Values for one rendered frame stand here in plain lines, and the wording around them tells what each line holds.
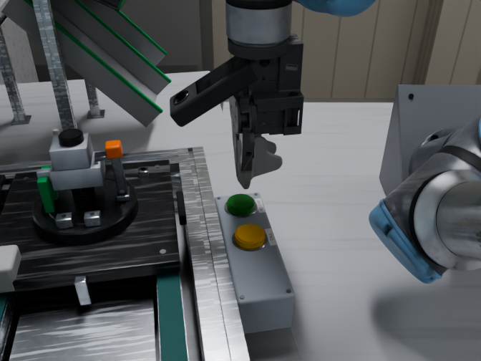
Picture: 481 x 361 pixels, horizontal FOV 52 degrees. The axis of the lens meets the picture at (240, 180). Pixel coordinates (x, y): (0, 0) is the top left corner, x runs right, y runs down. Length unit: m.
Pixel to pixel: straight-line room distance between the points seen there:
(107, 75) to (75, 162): 0.24
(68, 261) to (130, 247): 0.08
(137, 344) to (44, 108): 0.81
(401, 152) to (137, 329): 0.51
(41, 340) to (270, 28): 0.44
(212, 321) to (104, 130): 0.68
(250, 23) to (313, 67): 2.69
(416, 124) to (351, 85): 2.46
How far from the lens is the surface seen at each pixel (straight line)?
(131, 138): 1.11
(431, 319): 0.75
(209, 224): 0.69
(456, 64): 3.21
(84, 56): 0.84
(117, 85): 0.85
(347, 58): 3.25
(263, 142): 0.63
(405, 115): 0.88
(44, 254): 0.67
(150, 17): 3.10
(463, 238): 0.54
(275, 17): 0.56
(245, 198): 0.71
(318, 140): 1.09
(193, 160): 0.83
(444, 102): 0.91
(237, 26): 0.56
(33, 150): 1.13
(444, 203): 0.57
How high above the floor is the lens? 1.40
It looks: 35 degrees down
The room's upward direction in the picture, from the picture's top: straight up
